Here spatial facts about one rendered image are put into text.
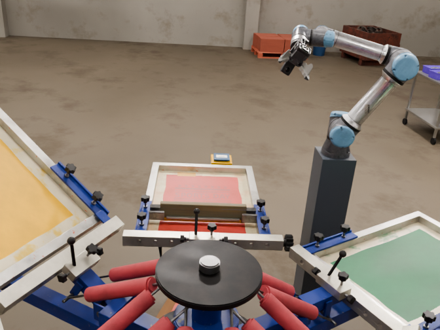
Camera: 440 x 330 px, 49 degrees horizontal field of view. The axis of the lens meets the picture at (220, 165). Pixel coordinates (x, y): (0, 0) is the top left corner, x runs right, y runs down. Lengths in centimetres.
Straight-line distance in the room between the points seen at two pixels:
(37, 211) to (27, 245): 16
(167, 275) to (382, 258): 117
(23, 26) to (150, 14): 290
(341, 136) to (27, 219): 144
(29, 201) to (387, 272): 149
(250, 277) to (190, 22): 1040
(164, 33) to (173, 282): 1047
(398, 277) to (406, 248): 25
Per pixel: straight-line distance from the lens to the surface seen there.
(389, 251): 235
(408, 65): 233
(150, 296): 143
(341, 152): 256
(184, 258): 146
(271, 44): 1067
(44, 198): 202
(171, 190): 261
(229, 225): 232
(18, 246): 186
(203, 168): 281
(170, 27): 1161
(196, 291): 134
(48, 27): 1206
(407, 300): 208
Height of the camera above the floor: 217
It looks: 25 degrees down
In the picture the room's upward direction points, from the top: 4 degrees clockwise
